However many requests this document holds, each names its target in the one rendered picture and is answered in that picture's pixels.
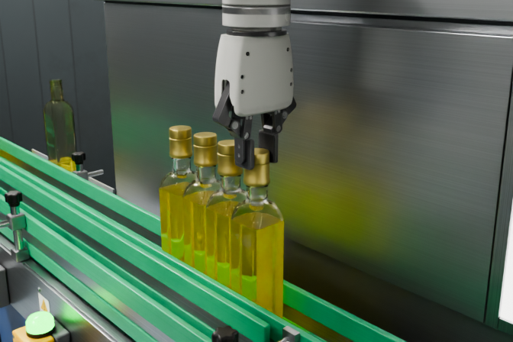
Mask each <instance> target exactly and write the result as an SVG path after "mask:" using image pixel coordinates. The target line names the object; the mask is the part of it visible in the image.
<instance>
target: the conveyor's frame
mask: <svg viewBox="0 0 513 342"><path fill-rule="evenodd" d="M14 247H15V246H14V245H13V244H11V243H10V242H9V241H7V240H6V239H5V238H4V237H3V236H2V235H0V265H2V266H3V267H4V268H5V269H6V275H7V281H8V293H9V299H10V304H11V305H12V306H13V307H14V308H15V309H16V310H17V311H18V312H19V313H20V314H21V315H22V316H23V317H24V318H25V319H26V320H27V318H28V317H29V316H30V315H32V314H33V313H35V312H39V311H47V312H49V313H51V314H52V316H53V317H54V318H55V319H56V320H57V321H58V322H59V323H60V324H61V325H62V326H63V327H65V329H67V330H68V332H69V333H70V342H131V341H130V340H128V339H127V338H126V337H125V336H124V335H123V334H121V333H120V332H119V331H118V330H116V329H115V328H114V327H112V326H111V325H110V324H109V323H108V322H107V321H106V320H104V319H103V318H102V317H101V316H99V315H98V314H97V313H95V312H94V311H93V310H92V309H91V308H90V307H89V306H87V305H86V304H85V303H84V302H82V301H81V300H80V299H78V298H77V297H76V296H75V295H74V294H72V293H71V292H70V291H69V290H68V289H66V288H65V287H64V286H62V285H61V284H60V283H59V282H57V281H56V280H55V279H54V278H53V277H52V276H50V275H49V274H48V273H47V272H45V271H44V270H43V269H41V268H40V267H39V266H38V265H37V264H36V263H35V262H33V261H32V260H31V259H28V260H26V261H27V262H26V263H24V265H22V264H21V263H20V262H18V263H17V262H15V261H14V260H13V259H12V258H11V248H14Z"/></svg>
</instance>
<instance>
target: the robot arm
mask: <svg viewBox="0 0 513 342"><path fill-rule="evenodd" d="M290 23H291V0H222V24H223V25H224V26H228V27H231V29H227V30H226V34H222V35H221V39H220V42H219V46H218V55H217V61H216V70H215V107H216V109H215V113H214V114H213V117H212V120H213V121H214V122H216V123H218V124H220V125H221V126H224V127H225V128H226V129H227V130H228V131H229V132H230V135H231V136H232V137H234V159H235V165H236V166H239V167H242V168H244V169H248V170H251V169H253V168H254V140H253V139H250V135H251V128H252V120H253V115H259V114H261V121H262V128H263V130H259V148H263V149H267V150H268V151H269V162H270V163H277V162H278V140H279V135H278V133H281V131H282V125H283V123H284V121H285V120H286V119H287V117H288V115H289V114H290V113H291V112H292V111H293V110H294V109H295V108H296V102H295V99H294V97H293V87H294V79H293V62H292V48H291V42H290V38H289V33H287V30H286V29H282V27H285V26H289V25H290ZM230 111H232V113H231V118H230V117H229V112H230ZM270 115H271V116H270ZM241 119H243V121H242V126H241V125H240V120H241Z"/></svg>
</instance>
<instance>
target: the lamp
mask: <svg viewBox="0 0 513 342"><path fill-rule="evenodd" d="M54 331H55V324H54V319H53V316H52V314H51V313H49V312H47V311H39V312H35V313H33V314H32V315H30V316H29V317H28V318H27V320H26V335H27V336H28V337H30V338H34V339H39V338H44V337H47V336H49V335H51V334H52V333H53V332H54Z"/></svg>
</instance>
